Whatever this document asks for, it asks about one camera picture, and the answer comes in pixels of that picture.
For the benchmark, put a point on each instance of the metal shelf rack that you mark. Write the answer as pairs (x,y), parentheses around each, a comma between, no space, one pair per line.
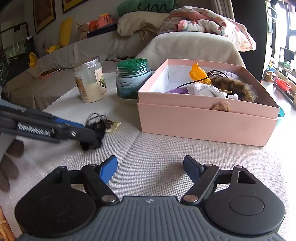
(285,69)

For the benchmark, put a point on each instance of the grey covered sofa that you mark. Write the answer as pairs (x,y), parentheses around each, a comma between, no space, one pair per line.
(40,86)

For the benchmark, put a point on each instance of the gold framed picture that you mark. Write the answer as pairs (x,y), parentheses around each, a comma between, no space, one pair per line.
(67,5)
(44,13)

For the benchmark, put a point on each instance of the dark book on sofa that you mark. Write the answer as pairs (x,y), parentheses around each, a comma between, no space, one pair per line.
(105,29)

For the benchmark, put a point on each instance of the yellow plush toy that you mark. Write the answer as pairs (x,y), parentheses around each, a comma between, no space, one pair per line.
(64,35)

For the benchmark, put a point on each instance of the white cloth in box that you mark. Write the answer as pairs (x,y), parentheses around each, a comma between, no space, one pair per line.
(209,90)

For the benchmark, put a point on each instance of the green plush pillow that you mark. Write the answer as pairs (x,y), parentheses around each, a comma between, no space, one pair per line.
(157,6)

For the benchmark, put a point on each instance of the orange yellow fabric flower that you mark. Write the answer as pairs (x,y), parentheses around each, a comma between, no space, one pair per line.
(198,74)

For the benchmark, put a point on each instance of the green lid glass jar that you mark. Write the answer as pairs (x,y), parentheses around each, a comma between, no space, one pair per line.
(131,75)

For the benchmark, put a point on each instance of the pink cardboard box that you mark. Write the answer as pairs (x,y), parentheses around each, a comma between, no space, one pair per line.
(204,117)

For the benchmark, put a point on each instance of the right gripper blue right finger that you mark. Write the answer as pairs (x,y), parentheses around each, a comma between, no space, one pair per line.
(193,168)

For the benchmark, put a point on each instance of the red plastic basin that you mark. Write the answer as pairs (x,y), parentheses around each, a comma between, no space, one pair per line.
(283,85)

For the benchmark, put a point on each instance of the beige curtain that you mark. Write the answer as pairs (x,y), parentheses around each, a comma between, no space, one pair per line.
(223,7)

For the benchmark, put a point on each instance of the small teal toy on sofa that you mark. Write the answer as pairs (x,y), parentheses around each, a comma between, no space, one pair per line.
(113,58)

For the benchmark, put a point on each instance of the pink white striped cloth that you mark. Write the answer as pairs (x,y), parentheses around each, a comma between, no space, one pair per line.
(181,90)

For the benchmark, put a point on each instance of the left hand brown glove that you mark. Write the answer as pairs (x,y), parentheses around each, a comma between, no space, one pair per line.
(9,170)

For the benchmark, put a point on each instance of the beige cushion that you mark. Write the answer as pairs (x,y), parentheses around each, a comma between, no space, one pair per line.
(143,22)

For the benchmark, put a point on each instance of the purple fluffy scrunchie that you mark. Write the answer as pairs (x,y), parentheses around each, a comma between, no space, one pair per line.
(228,74)

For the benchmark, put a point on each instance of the pink floral blanket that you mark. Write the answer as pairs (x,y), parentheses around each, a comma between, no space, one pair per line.
(192,19)

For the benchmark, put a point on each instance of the clear jar white lid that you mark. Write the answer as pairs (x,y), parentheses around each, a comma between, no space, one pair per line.
(89,79)

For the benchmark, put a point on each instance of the teal plastic basin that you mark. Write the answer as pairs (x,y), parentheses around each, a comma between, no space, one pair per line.
(281,113)

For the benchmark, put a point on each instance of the orange pink plush toy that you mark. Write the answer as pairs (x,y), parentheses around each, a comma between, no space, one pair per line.
(102,21)

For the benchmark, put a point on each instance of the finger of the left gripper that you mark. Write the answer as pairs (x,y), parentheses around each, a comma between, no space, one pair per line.
(88,138)
(67,122)

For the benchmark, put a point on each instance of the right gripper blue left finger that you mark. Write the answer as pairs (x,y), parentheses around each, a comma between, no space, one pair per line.
(108,168)

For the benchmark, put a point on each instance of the brown furry scrunchie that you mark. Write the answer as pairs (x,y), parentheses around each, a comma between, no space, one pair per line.
(244,91)

